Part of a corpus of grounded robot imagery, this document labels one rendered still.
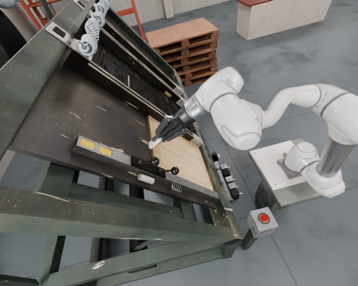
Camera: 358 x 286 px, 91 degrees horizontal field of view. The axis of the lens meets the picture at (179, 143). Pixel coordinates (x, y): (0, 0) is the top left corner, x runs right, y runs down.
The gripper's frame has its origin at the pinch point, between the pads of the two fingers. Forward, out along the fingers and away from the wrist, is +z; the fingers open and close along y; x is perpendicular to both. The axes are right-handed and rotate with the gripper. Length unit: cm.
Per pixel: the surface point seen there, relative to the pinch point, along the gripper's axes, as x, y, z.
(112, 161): 7.1, 11.4, 13.0
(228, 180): -11, -88, 8
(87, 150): 7.1, 21.8, 12.2
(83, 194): 18.8, 17.0, 20.6
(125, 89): -41.8, 9.5, 8.5
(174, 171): 10.8, -10.8, 0.8
